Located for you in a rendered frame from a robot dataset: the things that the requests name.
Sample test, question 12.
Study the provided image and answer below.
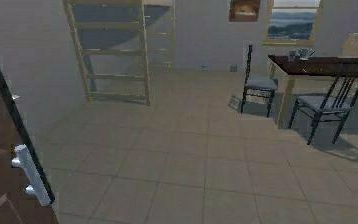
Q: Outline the white door handle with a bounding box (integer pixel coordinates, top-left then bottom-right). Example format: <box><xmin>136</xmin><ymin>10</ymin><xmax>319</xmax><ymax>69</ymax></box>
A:
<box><xmin>11</xmin><ymin>144</ymin><xmax>53</xmax><ymax>207</ymax></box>

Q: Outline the clear glass bowl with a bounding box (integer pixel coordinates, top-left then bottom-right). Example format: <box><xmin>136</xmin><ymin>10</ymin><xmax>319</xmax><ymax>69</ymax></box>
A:
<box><xmin>297</xmin><ymin>47</ymin><xmax>316</xmax><ymax>61</ymax></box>

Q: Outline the black chair grey seat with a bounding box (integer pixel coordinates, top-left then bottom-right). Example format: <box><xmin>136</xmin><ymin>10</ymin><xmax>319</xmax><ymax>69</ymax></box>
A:
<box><xmin>240</xmin><ymin>43</ymin><xmax>279</xmax><ymax>118</ymax></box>
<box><xmin>287</xmin><ymin>62</ymin><xmax>358</xmax><ymax>146</ymax></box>

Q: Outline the beige wicker chair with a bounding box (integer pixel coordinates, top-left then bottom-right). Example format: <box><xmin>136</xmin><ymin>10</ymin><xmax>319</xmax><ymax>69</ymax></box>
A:
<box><xmin>340</xmin><ymin>32</ymin><xmax>358</xmax><ymax>58</ymax></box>

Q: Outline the brown framed wall picture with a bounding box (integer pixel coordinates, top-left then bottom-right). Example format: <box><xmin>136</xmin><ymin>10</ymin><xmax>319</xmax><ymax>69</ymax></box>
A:
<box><xmin>228</xmin><ymin>0</ymin><xmax>261</xmax><ymax>23</ymax></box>

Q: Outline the wooden framed window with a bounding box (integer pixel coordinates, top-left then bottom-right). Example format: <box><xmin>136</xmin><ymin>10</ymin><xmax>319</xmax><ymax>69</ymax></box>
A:
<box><xmin>263</xmin><ymin>0</ymin><xmax>324</xmax><ymax>47</ymax></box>

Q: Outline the brown wooden room door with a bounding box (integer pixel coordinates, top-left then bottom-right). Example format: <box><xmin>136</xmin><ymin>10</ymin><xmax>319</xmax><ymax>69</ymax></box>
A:
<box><xmin>0</xmin><ymin>39</ymin><xmax>60</xmax><ymax>224</ymax></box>

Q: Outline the dark top wooden table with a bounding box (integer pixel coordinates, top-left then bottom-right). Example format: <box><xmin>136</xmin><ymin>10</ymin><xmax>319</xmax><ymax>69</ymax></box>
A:
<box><xmin>267</xmin><ymin>54</ymin><xmax>358</xmax><ymax>130</ymax></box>

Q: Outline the light wooden ladder shelf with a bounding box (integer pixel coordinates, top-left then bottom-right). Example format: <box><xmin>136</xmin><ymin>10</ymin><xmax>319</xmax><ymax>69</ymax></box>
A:
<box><xmin>62</xmin><ymin>0</ymin><xmax>177</xmax><ymax>107</ymax></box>

